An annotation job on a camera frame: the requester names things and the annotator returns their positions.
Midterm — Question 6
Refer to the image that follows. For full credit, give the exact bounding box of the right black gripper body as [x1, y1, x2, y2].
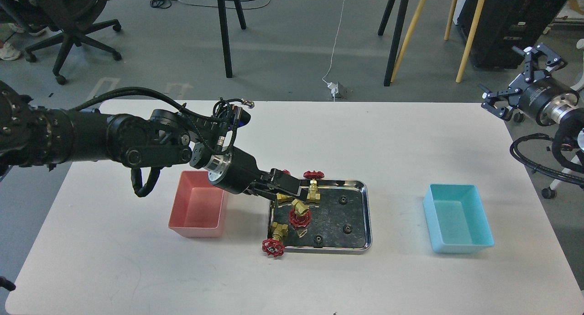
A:
[520, 77, 580, 126]

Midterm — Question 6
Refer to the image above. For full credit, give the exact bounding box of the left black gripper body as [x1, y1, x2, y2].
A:
[203, 148, 269, 195]

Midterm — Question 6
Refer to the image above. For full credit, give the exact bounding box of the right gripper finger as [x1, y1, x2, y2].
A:
[478, 84, 523, 121]
[512, 43, 568, 84]

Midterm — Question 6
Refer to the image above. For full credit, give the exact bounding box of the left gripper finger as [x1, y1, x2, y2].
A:
[249, 188, 277, 201]
[270, 168, 301, 197]

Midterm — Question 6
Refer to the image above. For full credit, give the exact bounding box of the brass valve tray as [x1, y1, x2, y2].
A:
[288, 199, 312, 230]

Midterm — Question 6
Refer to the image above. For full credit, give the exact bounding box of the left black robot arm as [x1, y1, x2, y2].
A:
[0, 83, 308, 201]

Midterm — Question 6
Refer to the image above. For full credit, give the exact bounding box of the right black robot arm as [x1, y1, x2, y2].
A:
[481, 43, 583, 187]

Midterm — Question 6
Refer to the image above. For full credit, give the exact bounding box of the brass valve back left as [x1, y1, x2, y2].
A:
[276, 169, 293, 204]

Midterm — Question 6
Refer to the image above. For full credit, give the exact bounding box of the brass valve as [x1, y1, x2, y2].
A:
[303, 171, 325, 205]
[276, 169, 293, 204]
[261, 221, 289, 257]

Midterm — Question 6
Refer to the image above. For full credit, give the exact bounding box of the brass valve back right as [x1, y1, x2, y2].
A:
[303, 171, 325, 205]

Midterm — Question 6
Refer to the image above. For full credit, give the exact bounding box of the brass valve front left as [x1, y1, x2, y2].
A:
[261, 221, 289, 257]

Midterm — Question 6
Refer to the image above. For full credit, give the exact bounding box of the pink plastic box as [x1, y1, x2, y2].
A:
[167, 171, 228, 238]

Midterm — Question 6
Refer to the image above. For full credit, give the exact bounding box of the blue plastic box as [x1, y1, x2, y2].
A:
[423, 184, 495, 253]

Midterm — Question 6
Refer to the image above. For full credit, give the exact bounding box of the yellow wooden leg right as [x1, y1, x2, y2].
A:
[443, 0, 485, 83]

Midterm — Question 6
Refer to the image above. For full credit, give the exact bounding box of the yellow wooden leg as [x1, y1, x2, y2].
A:
[443, 0, 485, 83]
[390, 0, 426, 83]

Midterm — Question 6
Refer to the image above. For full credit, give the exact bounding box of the shiny metal tray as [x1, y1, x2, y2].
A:
[267, 178, 373, 253]

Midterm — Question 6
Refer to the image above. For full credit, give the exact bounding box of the white power adapter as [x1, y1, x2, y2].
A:
[327, 82, 352, 101]

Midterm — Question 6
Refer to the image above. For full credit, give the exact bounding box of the black stand leg right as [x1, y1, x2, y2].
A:
[377, 0, 409, 87]

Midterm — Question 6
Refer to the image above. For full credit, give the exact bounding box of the black stand leg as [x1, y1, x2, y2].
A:
[217, 0, 247, 79]
[377, 0, 409, 87]

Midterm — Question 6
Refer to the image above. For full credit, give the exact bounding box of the black stand leg left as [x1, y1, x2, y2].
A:
[217, 0, 247, 79]

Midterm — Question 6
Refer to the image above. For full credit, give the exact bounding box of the black office chair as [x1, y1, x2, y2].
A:
[1, 0, 122, 85]

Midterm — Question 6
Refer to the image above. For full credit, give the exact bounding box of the white cable on floor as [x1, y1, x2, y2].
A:
[322, 0, 350, 84]

